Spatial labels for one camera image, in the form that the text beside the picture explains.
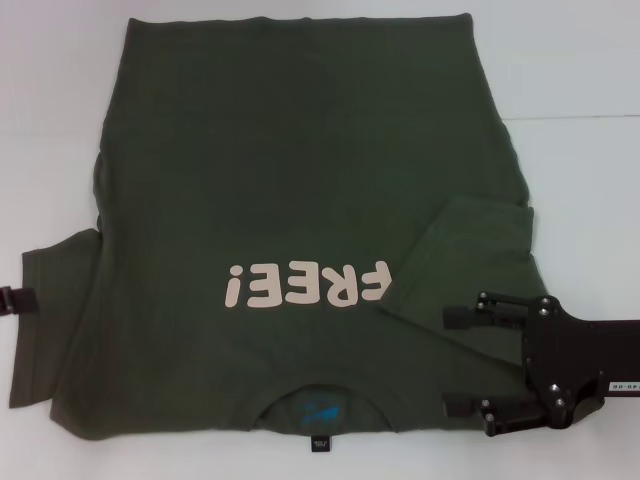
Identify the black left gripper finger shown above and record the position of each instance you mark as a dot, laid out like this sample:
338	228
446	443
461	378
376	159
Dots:
20	301

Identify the dark green FREE T-shirt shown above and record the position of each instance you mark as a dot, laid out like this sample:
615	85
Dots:
300	175

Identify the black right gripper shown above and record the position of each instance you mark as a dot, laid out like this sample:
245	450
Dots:
585	355

